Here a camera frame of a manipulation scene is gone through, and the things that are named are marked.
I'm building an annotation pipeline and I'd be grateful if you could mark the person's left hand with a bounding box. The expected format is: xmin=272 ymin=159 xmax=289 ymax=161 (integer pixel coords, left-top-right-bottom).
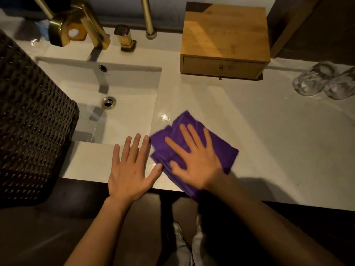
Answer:
xmin=108 ymin=133 xmax=163 ymax=204

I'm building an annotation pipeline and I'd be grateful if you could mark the person's right hand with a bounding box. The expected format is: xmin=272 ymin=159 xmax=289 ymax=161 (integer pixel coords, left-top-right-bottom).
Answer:
xmin=165 ymin=124 xmax=225 ymax=191

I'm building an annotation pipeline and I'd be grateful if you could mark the purple cleaning cloth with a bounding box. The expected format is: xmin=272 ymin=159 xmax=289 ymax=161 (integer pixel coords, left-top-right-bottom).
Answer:
xmin=149 ymin=110 xmax=239 ymax=201

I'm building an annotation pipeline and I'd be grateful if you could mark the person's right forearm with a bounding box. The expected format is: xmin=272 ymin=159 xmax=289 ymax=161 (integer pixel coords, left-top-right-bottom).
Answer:
xmin=205 ymin=172 xmax=344 ymax=266

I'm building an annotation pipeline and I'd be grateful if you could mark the person's left forearm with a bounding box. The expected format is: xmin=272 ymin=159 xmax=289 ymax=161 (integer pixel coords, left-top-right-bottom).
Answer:
xmin=64 ymin=195 xmax=133 ymax=266

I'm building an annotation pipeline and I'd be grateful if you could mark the metal sink drain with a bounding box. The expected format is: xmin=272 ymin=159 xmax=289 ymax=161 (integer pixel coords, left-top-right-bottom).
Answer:
xmin=101 ymin=96 xmax=116 ymax=109

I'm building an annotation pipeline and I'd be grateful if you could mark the white rectangular sink basin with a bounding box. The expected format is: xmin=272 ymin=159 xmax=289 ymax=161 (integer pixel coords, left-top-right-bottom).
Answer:
xmin=35 ymin=56 xmax=162 ymax=146

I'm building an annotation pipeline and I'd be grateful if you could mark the person's left leg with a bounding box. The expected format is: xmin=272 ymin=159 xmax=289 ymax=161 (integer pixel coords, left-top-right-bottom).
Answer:
xmin=170 ymin=221 xmax=193 ymax=266

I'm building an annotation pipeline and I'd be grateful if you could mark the person's leg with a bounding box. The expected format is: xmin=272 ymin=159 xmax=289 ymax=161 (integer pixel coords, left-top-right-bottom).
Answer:
xmin=170 ymin=221 xmax=193 ymax=266
xmin=191 ymin=214 xmax=212 ymax=266

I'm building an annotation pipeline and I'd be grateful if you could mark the person's right leg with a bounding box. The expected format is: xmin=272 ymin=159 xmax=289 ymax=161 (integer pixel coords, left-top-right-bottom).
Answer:
xmin=191 ymin=214 xmax=212 ymax=266

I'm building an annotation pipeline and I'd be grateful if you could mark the dark woven wicker basket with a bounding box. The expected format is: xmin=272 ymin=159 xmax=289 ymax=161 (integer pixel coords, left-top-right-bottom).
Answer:
xmin=0 ymin=30 xmax=80 ymax=209

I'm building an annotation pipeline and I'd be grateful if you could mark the wooden drawer box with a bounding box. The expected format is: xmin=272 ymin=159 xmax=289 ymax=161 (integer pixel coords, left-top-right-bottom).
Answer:
xmin=180 ymin=2 xmax=271 ymax=80

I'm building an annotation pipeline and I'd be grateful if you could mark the clear glass cup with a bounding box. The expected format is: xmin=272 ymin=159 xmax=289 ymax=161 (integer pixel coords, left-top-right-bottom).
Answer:
xmin=292 ymin=61 xmax=338 ymax=97
xmin=324 ymin=66 xmax=355 ymax=100

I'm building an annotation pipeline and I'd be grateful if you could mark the gold metal pole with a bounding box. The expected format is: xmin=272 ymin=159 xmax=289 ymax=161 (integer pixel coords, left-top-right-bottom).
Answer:
xmin=32 ymin=0 xmax=55 ymax=20
xmin=140 ymin=0 xmax=157 ymax=40

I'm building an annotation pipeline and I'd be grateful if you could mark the gold faucet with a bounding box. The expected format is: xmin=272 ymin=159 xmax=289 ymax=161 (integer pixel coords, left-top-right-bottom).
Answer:
xmin=48 ymin=0 xmax=111 ymax=50

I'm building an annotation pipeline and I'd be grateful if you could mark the gold faucet handle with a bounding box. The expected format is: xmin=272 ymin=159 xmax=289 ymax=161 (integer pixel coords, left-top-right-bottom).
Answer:
xmin=114 ymin=24 xmax=137 ymax=52

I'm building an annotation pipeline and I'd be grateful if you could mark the dark wooden frame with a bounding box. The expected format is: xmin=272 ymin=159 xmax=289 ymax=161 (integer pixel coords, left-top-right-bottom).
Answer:
xmin=267 ymin=0 xmax=324 ymax=59

